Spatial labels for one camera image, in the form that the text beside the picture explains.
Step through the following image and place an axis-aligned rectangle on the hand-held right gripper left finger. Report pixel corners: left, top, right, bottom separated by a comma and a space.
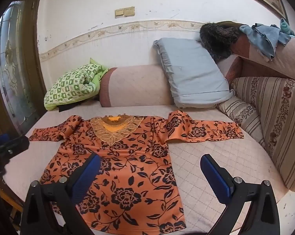
20, 154, 101, 235

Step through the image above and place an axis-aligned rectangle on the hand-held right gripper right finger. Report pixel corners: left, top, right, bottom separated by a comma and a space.
200, 154, 280, 235

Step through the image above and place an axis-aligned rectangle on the orange black floral blouse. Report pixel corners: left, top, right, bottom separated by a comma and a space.
29, 110, 244, 235

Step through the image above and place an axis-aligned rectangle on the quilted beige bed mattress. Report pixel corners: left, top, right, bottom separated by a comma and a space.
3, 104, 295, 235

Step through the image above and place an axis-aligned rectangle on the wooden stained glass door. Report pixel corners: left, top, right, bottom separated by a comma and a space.
0, 0, 48, 139

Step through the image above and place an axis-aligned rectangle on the green patterned pillow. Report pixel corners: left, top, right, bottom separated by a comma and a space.
43, 57, 109, 111

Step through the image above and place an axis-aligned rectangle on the large striped floral pillow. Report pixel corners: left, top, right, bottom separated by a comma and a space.
229, 76, 295, 193

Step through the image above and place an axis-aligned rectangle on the pink bolster cushion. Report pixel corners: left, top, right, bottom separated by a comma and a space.
99, 65, 173, 108

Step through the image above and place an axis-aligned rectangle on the light blue pillow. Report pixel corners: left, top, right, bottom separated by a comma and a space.
153, 38, 233, 109

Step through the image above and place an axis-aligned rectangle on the pink brown upholstered headboard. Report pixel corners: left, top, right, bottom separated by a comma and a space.
216, 21, 295, 82

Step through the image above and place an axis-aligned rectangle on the blue cloth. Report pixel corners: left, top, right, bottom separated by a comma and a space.
239, 23, 292, 61

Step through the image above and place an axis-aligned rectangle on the teal cloth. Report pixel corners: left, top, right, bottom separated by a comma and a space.
280, 18, 295, 38

